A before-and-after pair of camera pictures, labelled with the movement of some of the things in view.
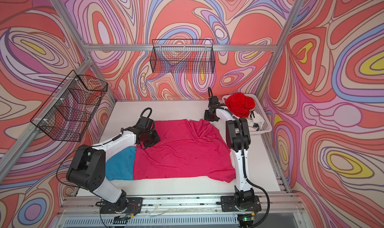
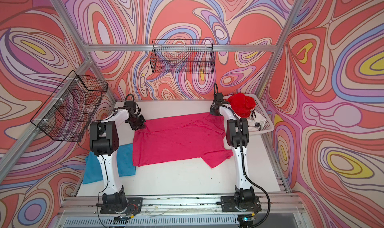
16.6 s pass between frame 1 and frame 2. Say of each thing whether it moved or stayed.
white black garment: stayed
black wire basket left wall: stayed
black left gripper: moved
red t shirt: stayed
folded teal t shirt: stayed
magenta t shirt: moved
